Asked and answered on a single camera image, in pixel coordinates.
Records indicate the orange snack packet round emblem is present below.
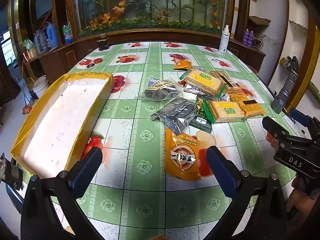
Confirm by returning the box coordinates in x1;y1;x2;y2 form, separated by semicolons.
164;127;202;181

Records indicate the floral glass display panel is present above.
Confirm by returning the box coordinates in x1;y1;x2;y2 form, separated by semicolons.
72;0;234;37

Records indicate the orange cracker pack black stripe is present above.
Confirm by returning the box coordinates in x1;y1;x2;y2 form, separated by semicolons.
237;99;265;118

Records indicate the blue thermos jug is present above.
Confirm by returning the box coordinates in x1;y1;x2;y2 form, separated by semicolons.
45;22;59;49

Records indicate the dark glass jar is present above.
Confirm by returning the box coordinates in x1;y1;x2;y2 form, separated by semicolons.
97;34;110;52

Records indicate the dark metal object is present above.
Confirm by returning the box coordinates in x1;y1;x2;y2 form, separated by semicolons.
0;152;23;190

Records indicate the person's right hand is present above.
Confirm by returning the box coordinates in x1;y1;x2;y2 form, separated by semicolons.
291;177;320;222

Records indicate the red broom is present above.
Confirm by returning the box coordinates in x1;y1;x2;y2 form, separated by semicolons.
14;62;35;115

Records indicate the grey thermos jug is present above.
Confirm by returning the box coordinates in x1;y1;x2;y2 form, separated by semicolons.
34;30;48;53

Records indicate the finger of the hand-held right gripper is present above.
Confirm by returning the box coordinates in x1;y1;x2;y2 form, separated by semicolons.
289;108;320;137
262;116;300;147

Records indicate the large green cracker pack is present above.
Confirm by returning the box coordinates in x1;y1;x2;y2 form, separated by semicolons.
180;69;227;96

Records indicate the grey metal flashlight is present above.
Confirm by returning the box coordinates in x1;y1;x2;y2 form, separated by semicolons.
271;70;299;115

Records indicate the small orange snack packet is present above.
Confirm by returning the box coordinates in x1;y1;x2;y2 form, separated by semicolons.
174;59;193;70

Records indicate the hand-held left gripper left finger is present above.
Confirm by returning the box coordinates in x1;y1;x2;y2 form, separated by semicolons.
21;146;105;240

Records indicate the brown striped biscuit pack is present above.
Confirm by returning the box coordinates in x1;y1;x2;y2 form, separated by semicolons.
210;70;237;88

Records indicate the dark green snack packet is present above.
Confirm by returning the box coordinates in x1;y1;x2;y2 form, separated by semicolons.
189;99;213;133

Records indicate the green white bag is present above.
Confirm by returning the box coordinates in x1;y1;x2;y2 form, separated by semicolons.
22;38;34;52

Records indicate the clear wafer biscuit pack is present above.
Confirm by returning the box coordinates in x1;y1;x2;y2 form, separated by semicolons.
225;82;250;95

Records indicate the silver foil snack packet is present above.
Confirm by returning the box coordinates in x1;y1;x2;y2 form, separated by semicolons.
151;97;198;135

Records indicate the green chequered fruit tablecloth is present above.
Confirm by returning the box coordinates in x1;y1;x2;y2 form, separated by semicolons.
49;41;298;240

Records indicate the brown wooden cabinet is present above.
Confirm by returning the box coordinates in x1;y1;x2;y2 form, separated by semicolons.
24;27;267;85

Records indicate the clear bag of dark plums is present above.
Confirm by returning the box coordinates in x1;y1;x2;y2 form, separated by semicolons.
136;78;187;101

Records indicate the white plastic bucket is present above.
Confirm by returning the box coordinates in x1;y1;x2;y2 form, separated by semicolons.
32;75;49;99

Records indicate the orange cardboard box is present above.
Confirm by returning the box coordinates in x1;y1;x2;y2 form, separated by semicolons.
24;49;39;60

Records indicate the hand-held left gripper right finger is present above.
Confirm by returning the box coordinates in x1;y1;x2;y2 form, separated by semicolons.
205;146;290;240

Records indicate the white spray bottle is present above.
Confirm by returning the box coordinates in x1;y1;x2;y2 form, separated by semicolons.
219;24;230;54

